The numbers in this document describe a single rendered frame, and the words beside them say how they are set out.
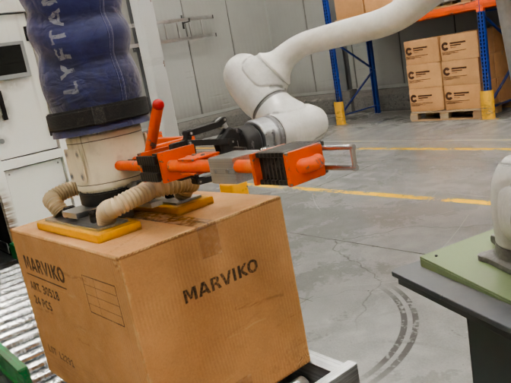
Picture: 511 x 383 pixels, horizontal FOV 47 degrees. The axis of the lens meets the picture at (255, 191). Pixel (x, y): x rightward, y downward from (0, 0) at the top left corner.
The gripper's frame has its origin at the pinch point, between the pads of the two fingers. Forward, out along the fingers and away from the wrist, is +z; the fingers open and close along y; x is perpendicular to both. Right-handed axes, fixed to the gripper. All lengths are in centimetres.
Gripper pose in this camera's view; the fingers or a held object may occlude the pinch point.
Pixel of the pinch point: (172, 163)
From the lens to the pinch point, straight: 115.9
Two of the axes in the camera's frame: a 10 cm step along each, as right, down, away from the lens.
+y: 1.7, 9.6, 2.2
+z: -7.6, 2.6, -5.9
